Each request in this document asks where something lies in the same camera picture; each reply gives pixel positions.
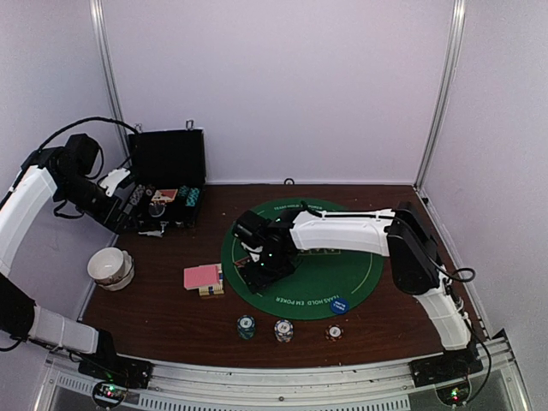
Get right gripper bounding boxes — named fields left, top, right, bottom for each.
left=241, top=247, right=296, bottom=292

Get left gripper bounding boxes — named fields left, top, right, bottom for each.
left=55, top=172, right=141, bottom=234

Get green chip stack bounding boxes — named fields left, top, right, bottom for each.
left=236, top=315, right=255, bottom=340

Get blue white chip stack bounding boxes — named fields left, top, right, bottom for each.
left=273, top=319, right=294, bottom=343

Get red-backed card deck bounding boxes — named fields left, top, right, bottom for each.
left=183, top=265, right=221, bottom=290

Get blue small blind button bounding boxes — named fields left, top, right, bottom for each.
left=330, top=297, right=350, bottom=315

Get red black chip stack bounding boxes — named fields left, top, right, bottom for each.
left=325, top=325, right=344, bottom=342

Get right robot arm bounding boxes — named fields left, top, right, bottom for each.
left=232, top=202, right=482, bottom=378

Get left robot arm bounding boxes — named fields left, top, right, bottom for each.
left=1, top=118, right=134, bottom=380

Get triangular all-in marker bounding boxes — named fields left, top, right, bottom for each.
left=233, top=257, right=250, bottom=269

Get clear acrylic dealer puck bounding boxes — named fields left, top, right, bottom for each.
left=148, top=202, right=166, bottom=218

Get round green poker mat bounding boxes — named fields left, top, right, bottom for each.
left=220, top=197, right=384, bottom=321

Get card deck in case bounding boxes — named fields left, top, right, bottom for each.
left=151, top=189, right=178, bottom=203

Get gold card box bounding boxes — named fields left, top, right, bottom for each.
left=199, top=264, right=224, bottom=298

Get scalloped white bowl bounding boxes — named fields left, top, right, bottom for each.
left=94, top=250, right=134, bottom=292

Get white ceramic bowl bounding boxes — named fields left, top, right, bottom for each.
left=87, top=247, right=124, bottom=280

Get black poker case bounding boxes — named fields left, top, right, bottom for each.
left=128, top=128, right=206, bottom=232

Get teal chips in case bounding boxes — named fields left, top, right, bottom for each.
left=177, top=186, right=201, bottom=207

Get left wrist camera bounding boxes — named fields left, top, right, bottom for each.
left=98, top=167, right=134, bottom=197

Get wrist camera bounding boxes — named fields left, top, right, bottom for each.
left=98, top=167, right=134, bottom=197
left=231, top=210, right=271, bottom=248

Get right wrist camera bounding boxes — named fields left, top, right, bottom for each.
left=231, top=210, right=271, bottom=248

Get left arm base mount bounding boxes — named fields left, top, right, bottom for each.
left=78, top=357, right=153, bottom=389

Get aluminium front rail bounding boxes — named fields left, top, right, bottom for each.
left=30, top=337, right=533, bottom=410

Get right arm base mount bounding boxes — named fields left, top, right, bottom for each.
left=409, top=355, right=484, bottom=388

